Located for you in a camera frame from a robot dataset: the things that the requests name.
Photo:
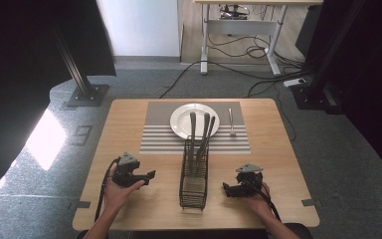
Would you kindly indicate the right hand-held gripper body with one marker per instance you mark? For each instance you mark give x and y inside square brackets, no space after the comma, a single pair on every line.
[249,181]

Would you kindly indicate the dark curtain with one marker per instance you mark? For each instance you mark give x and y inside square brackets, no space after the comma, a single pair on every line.
[20,83]
[374,83]

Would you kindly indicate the white plate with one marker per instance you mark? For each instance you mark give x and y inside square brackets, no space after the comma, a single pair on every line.
[180,121]

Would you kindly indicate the person's dark clothing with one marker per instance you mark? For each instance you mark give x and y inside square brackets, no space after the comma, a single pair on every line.
[195,234]

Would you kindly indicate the floor socket cover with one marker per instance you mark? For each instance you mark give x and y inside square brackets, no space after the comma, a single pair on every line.
[83,134]

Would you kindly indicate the black metal stand, square base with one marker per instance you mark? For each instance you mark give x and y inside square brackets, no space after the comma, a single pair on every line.
[86,89]

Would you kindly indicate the person's left hand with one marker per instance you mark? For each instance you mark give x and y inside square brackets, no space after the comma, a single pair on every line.
[116,195]

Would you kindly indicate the grey striped placemat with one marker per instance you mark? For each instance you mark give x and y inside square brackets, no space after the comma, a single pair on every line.
[159,136]

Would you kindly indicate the grey tape piece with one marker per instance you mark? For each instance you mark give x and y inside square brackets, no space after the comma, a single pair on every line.
[308,202]
[83,204]

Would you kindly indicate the steel fork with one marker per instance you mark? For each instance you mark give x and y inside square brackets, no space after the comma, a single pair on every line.
[231,122]

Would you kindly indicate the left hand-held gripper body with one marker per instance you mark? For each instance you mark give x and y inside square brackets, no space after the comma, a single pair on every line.
[126,174]

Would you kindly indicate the black metal stand, block base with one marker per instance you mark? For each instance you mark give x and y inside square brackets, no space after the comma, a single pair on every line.
[315,89]

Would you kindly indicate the white-legged wooden desk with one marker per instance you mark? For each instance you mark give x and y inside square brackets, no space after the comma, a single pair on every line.
[242,26]

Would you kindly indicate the white power strip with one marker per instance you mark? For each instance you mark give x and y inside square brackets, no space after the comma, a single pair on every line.
[294,82]

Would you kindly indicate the person's right hand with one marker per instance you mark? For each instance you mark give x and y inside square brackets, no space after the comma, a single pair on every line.
[262,204]

